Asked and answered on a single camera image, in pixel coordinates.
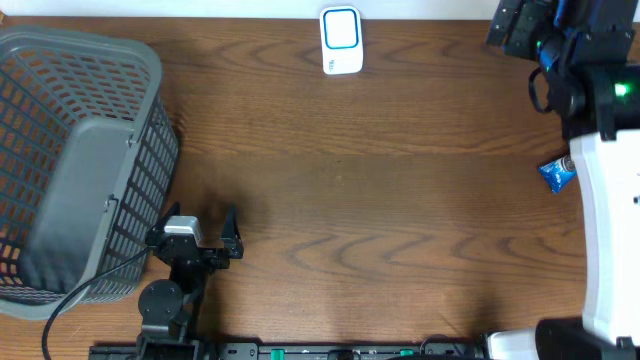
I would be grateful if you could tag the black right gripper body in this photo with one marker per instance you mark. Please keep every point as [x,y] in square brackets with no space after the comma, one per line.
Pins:
[555,52]

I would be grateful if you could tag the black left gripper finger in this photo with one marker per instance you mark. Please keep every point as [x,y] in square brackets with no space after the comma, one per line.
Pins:
[157,230]
[230,235]

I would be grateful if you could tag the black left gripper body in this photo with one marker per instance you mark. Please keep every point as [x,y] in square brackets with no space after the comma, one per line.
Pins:
[210,263]

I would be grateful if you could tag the blue Oreo cookie pack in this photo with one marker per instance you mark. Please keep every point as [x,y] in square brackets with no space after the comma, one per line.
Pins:
[558,173]

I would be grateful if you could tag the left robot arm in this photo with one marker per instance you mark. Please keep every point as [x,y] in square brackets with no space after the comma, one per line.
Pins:
[170,307]

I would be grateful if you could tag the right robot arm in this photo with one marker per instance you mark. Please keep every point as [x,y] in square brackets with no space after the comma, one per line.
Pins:
[598,106]

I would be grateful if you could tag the grey plastic mesh basket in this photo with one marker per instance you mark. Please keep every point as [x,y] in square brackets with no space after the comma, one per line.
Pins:
[87,156]

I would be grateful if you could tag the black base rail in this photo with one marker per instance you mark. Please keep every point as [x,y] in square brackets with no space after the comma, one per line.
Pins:
[252,351]

